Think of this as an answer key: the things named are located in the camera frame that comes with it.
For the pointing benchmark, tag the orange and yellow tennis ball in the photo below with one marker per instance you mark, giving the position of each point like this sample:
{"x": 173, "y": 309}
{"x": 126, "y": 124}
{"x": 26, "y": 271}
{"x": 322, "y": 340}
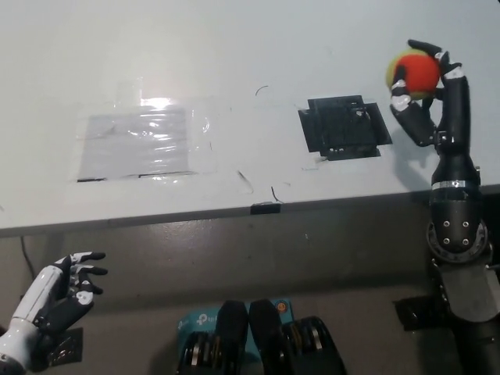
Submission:
{"x": 420, "y": 76}

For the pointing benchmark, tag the small black tape strip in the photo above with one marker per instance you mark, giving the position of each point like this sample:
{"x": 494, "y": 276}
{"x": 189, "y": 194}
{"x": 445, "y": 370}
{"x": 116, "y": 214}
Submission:
{"x": 265, "y": 208}

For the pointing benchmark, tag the teal tp-link box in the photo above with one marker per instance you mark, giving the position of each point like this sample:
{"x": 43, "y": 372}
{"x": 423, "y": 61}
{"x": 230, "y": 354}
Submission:
{"x": 197, "y": 320}

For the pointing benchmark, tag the white and black left hand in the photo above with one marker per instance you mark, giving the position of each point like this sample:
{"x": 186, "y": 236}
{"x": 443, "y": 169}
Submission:
{"x": 43, "y": 297}

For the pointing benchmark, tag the white and black right hand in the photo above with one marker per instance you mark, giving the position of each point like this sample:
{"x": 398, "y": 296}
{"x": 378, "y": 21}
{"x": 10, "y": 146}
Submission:
{"x": 455, "y": 113}

